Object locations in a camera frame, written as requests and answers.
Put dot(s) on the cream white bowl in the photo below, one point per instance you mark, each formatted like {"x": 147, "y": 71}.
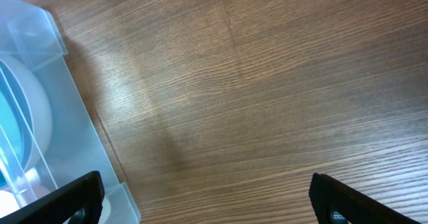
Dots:
{"x": 33, "y": 106}

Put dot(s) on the clear plastic storage container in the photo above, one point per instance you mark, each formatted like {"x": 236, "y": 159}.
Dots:
{"x": 30, "y": 35}

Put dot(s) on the cream tall cup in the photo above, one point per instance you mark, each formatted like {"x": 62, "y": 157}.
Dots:
{"x": 34, "y": 180}

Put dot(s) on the dark blue bowl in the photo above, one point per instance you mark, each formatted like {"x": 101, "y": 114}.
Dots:
{"x": 15, "y": 117}

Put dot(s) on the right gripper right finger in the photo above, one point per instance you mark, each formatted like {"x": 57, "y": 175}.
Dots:
{"x": 335, "y": 202}

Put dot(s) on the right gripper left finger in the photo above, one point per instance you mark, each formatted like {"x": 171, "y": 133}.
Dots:
{"x": 79, "y": 201}

